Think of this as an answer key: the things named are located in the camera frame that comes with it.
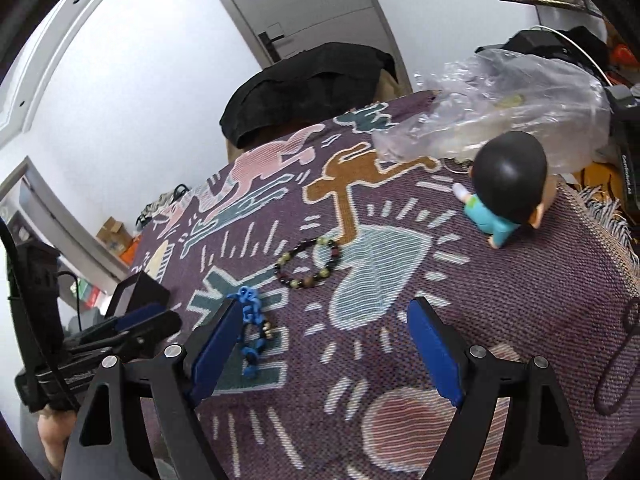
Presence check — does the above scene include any cardboard box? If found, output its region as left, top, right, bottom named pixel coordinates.
left=96, top=217, right=134, bottom=257

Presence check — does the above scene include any black door handle lock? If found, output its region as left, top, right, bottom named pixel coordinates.
left=258, top=32, right=285, bottom=64

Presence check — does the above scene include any black open gift box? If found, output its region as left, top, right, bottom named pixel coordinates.
left=105, top=271, right=170, bottom=318

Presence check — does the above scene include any black cable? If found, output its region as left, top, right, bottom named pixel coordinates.
left=591, top=296, right=640, bottom=417

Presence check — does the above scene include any grey door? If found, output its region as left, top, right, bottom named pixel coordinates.
left=221, top=0, right=411, bottom=93

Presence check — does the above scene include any orange paper bag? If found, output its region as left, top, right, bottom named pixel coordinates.
left=119, top=236, right=141, bottom=268

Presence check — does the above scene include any black jacket on chair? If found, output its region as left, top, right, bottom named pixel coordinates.
left=219, top=42, right=397, bottom=150

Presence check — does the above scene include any clear plastic bag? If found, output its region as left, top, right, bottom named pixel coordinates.
left=372, top=49, right=611, bottom=174

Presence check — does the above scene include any person's left hand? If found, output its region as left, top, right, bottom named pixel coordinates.
left=37, top=405, right=77, bottom=472

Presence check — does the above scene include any multicolour stone bead bracelet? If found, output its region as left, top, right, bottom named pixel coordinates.
left=272, top=237, right=343, bottom=290

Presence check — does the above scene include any purple patterned woven blanket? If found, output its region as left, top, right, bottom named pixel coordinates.
left=134, top=93, right=639, bottom=479

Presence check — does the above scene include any blue bead bracelet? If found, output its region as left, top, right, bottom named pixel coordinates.
left=226, top=285, right=271, bottom=378

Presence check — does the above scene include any black-haired boy figurine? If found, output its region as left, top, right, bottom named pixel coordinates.
left=451, top=131, right=558, bottom=249

